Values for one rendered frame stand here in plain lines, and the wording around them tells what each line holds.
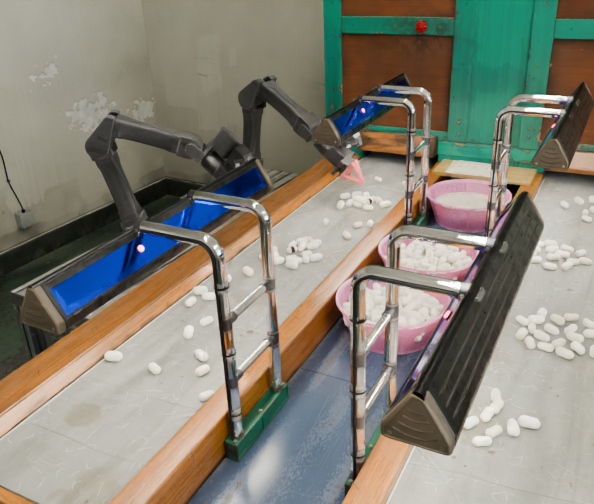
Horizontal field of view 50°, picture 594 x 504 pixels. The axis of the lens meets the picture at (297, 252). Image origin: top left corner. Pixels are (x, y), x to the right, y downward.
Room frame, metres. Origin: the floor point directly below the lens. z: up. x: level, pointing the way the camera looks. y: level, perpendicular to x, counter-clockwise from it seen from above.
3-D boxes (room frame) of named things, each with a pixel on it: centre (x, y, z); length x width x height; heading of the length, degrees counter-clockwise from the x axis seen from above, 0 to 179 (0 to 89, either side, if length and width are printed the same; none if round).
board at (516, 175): (2.11, -0.67, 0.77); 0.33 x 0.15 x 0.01; 61
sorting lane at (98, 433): (1.55, 0.02, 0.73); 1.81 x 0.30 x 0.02; 151
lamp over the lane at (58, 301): (1.06, 0.23, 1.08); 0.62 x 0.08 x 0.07; 151
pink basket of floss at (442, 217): (1.92, -0.56, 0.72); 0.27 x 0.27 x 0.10
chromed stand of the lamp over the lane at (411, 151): (1.87, -0.30, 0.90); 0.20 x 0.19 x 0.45; 151
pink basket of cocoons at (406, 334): (1.29, -0.22, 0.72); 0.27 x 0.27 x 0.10
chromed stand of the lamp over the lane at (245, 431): (1.01, 0.16, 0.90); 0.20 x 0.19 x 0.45; 151
